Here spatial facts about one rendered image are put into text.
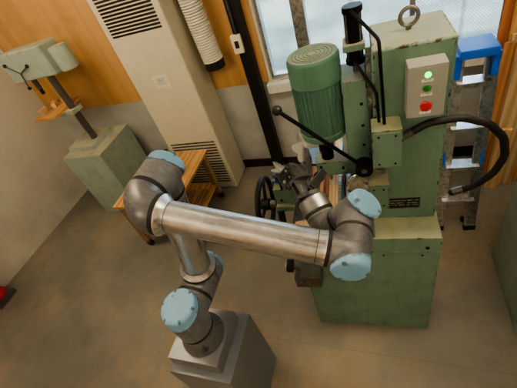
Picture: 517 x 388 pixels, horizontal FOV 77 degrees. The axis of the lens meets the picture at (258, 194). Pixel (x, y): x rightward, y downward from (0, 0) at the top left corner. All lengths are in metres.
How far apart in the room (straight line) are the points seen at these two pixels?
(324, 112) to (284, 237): 0.54
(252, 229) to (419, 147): 0.70
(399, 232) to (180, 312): 0.92
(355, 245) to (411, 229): 0.69
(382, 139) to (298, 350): 1.38
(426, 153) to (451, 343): 1.16
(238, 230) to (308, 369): 1.37
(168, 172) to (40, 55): 2.18
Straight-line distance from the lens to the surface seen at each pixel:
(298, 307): 2.19
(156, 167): 0.95
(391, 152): 1.13
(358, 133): 1.23
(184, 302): 1.33
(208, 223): 0.81
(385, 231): 1.44
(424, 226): 1.46
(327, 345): 2.07
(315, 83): 1.11
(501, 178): 2.84
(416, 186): 1.36
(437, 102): 1.08
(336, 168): 1.37
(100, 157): 3.12
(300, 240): 0.77
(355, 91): 1.14
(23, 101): 3.98
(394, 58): 1.07
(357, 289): 1.75
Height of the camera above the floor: 1.92
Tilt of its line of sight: 41 degrees down
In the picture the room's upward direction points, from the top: 21 degrees counter-clockwise
